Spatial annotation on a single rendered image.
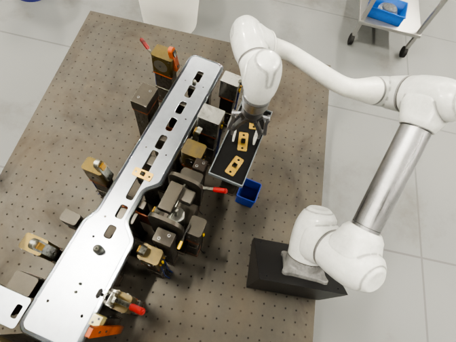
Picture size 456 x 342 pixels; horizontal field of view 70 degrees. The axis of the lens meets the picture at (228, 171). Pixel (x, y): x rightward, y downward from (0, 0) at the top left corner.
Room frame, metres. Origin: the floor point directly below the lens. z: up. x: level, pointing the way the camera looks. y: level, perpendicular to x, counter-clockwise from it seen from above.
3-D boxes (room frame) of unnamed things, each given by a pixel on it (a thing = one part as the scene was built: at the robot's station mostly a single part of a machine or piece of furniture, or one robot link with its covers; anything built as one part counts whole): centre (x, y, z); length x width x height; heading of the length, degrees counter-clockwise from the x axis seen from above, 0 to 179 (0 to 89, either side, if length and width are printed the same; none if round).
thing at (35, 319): (0.52, 0.34, 1.00); 1.38 x 0.22 x 0.02; 172
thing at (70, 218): (0.25, 0.56, 0.84); 0.10 x 0.05 x 0.29; 82
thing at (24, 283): (-0.01, 0.62, 0.84); 0.12 x 0.07 x 0.28; 82
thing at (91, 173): (0.46, 0.54, 0.87); 0.12 x 0.07 x 0.35; 82
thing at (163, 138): (0.70, 0.31, 0.84); 0.12 x 0.05 x 0.29; 82
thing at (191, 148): (0.63, 0.14, 0.89); 0.12 x 0.08 x 0.38; 82
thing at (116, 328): (-0.09, 0.26, 0.95); 0.03 x 0.01 x 0.50; 172
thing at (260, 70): (0.69, -0.02, 1.54); 0.13 x 0.11 x 0.16; 27
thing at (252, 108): (0.67, -0.03, 1.43); 0.09 x 0.09 x 0.06
